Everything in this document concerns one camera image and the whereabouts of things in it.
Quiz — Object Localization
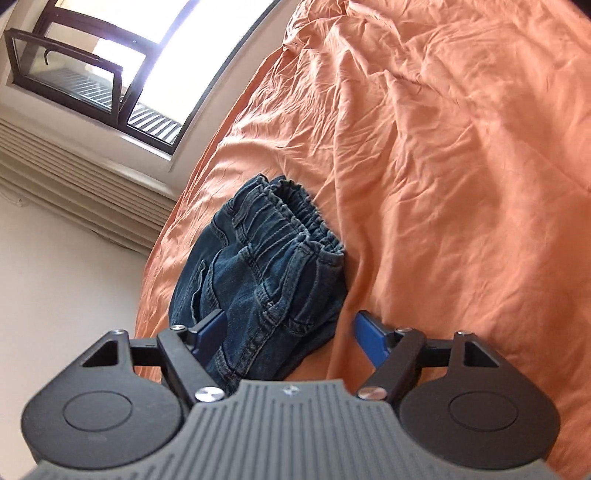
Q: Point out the blue denim jeans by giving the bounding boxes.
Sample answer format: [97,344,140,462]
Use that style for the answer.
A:
[168,175,348,392]

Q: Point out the dark framed window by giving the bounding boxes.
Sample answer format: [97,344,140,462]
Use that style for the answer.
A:
[4,1,277,154]

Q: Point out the orange bed sheet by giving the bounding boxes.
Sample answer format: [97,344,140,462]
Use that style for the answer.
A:
[135,1,590,479]

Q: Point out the beige curtain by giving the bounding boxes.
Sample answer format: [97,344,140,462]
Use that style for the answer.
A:
[1,117,175,255]

